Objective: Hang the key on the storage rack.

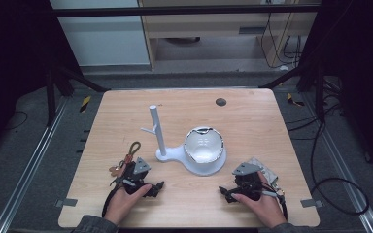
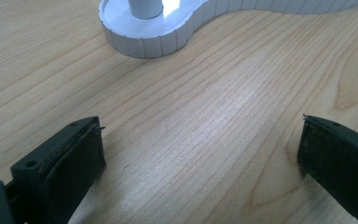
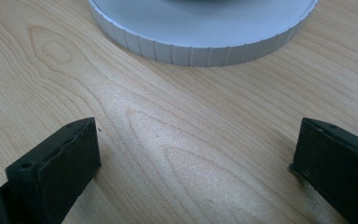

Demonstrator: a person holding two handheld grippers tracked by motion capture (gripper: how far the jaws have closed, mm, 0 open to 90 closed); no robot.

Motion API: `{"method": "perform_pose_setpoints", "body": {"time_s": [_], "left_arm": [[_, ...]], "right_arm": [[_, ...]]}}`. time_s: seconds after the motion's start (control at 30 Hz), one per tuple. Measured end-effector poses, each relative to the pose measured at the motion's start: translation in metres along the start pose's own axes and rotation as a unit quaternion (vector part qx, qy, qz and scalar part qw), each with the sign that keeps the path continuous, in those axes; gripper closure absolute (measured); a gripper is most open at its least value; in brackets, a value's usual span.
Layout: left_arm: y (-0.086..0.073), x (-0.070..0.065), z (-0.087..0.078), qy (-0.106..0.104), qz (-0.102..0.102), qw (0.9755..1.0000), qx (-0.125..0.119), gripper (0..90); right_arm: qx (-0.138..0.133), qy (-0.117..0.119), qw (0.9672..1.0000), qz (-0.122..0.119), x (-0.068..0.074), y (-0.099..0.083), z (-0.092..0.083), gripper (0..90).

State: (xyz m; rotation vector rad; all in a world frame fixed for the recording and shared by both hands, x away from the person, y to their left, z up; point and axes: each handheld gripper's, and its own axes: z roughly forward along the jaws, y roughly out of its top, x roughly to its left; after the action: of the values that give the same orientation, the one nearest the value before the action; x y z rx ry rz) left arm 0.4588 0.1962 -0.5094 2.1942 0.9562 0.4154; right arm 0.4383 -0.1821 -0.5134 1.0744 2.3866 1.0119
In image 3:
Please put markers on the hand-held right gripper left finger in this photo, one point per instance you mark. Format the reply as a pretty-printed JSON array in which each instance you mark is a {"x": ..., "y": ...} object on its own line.
[{"x": 52, "y": 174}]

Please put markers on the white ribbed round base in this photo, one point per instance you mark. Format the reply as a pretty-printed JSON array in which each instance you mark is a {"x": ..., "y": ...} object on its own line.
[{"x": 199, "y": 31}]

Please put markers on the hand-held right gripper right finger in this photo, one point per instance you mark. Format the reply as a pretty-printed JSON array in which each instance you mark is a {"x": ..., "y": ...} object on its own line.
[{"x": 338, "y": 161}]

